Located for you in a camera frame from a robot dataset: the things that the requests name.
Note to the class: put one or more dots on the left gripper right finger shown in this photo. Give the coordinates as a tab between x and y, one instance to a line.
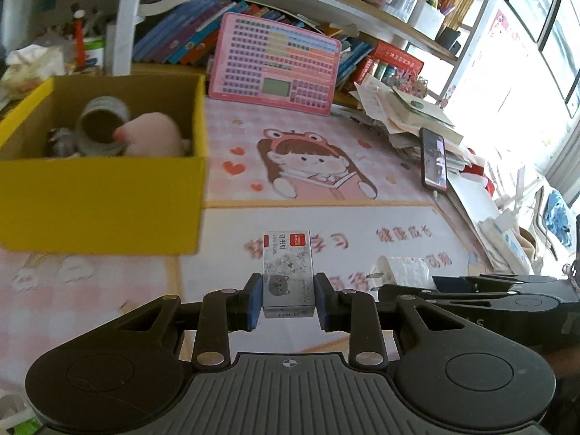
354	313

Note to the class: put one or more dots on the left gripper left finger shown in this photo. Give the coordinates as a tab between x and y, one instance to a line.
221	313

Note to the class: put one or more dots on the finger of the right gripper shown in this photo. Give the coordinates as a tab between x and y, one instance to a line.
458	303
499	283

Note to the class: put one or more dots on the large white charger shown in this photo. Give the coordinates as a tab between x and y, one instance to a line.
400	271

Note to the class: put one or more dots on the small card box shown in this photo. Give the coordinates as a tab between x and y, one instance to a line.
288	273

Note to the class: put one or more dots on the pink plush pig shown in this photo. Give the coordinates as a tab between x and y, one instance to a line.
151	135

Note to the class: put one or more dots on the white tape roll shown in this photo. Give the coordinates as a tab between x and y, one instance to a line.
95	128

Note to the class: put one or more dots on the toy car grey purple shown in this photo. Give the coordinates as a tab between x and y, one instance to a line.
61	143

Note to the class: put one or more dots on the red santa hat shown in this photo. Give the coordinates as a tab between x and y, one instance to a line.
476	173

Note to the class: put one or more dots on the black smartphone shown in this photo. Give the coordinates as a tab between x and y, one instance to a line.
433	161

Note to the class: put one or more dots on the yellow cardboard box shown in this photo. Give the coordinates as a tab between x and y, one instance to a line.
103	205

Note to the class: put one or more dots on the pink checkered table mat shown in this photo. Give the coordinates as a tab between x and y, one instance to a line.
47	299

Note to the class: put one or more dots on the stack of papers and books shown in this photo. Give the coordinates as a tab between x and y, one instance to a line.
399	112

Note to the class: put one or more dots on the red dictionary box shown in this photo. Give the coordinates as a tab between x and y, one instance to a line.
389	54

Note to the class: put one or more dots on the pink keyboard learning tablet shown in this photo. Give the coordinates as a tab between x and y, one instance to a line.
259	61

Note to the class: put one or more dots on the row of blue books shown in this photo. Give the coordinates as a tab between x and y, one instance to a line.
171	36

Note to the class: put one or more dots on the white tissue pack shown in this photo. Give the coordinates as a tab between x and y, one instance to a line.
29	67

